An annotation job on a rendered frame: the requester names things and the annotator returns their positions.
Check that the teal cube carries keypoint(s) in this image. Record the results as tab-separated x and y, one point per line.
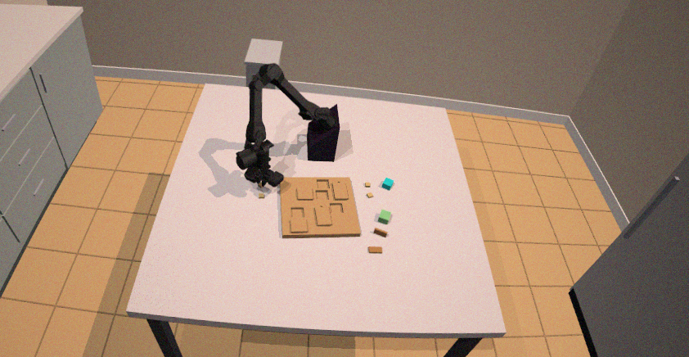
388	183

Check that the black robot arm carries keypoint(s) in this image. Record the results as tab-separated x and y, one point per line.
256	132

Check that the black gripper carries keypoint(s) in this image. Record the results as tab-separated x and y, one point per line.
269	176

